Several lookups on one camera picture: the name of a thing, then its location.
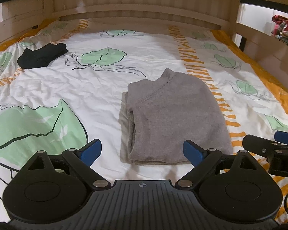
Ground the leaf printed blanket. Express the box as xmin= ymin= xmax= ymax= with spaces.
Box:
xmin=0 ymin=18 xmax=288 ymax=223

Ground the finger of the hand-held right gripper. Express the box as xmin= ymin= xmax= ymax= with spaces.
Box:
xmin=242 ymin=134 xmax=280 ymax=160
xmin=274 ymin=130 xmax=288 ymax=147

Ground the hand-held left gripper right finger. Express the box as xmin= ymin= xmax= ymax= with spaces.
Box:
xmin=174 ymin=139 xmax=264 ymax=191

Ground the black folded garment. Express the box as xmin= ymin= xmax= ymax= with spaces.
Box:
xmin=17 ymin=43 xmax=68 ymax=69

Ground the grey knitted hoodie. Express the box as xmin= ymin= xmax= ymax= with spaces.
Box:
xmin=119 ymin=68 xmax=233 ymax=166

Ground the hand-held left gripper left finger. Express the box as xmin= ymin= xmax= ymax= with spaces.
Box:
xmin=19 ymin=138 xmax=112 ymax=191

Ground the colourful cloth pile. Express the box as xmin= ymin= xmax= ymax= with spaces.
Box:
xmin=271 ymin=14 xmax=288 ymax=48

